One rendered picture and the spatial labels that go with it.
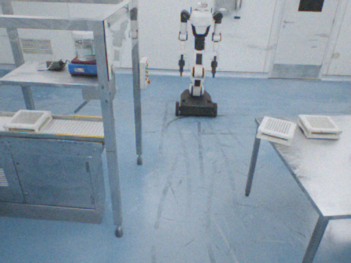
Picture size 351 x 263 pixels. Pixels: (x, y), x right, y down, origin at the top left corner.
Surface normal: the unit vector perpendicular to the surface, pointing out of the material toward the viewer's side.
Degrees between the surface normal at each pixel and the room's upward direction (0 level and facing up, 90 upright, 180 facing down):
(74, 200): 90
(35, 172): 90
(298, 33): 90
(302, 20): 90
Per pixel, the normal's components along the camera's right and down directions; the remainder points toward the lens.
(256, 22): -0.04, 0.50
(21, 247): 0.02, -0.86
